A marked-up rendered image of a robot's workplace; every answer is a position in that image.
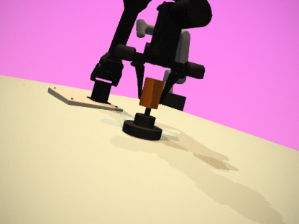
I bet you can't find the orange knob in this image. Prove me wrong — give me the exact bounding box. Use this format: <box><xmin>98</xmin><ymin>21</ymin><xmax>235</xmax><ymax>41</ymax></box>
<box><xmin>139</xmin><ymin>77</ymin><xmax>165</xmax><ymax>109</ymax></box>

